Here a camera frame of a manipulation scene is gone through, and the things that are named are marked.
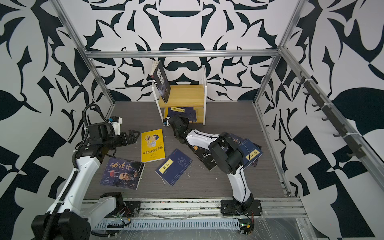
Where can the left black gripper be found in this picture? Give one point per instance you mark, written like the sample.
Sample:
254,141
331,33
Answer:
131,139

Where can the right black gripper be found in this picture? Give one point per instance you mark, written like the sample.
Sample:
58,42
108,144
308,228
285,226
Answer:
185,120

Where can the yellow cartoon cover book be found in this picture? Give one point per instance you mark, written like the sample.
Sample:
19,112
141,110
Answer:
152,146

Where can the purple Guiguzi portrait book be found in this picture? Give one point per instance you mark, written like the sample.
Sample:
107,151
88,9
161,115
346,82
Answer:
122,174

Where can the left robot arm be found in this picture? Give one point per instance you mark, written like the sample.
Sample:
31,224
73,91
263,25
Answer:
65,220

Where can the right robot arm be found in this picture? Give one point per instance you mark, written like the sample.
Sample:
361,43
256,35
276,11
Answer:
226,153

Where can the yellow book in shelf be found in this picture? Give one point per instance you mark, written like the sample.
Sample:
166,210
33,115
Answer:
194,114

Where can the white wooden bookshelf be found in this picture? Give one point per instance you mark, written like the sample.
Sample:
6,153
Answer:
184,96

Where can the black Murphy's law book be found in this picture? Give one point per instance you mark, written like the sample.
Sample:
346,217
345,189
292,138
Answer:
204,156

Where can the navy Yijing book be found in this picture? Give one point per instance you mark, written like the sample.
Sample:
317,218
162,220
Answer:
173,167

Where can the black book leaning on shelf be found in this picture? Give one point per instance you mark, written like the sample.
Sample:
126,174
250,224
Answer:
158,75

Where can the purple book under right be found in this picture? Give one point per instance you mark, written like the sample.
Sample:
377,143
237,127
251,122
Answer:
238,140

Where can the navy book yellow label right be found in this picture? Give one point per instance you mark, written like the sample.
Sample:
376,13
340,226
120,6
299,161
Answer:
252,153

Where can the small electronics board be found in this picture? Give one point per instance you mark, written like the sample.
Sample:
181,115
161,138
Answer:
246,226

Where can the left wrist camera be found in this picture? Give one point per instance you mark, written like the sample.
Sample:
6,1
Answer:
116,124

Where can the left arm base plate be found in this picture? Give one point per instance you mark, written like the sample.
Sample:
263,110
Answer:
129,209

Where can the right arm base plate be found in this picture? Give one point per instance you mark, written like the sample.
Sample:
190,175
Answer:
231,207

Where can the white cable duct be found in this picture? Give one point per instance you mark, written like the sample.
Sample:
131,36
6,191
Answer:
170,224

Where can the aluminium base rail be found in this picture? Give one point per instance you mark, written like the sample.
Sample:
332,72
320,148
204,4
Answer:
212,208

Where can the aluminium frame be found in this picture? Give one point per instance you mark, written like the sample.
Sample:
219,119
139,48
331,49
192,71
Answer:
372,161

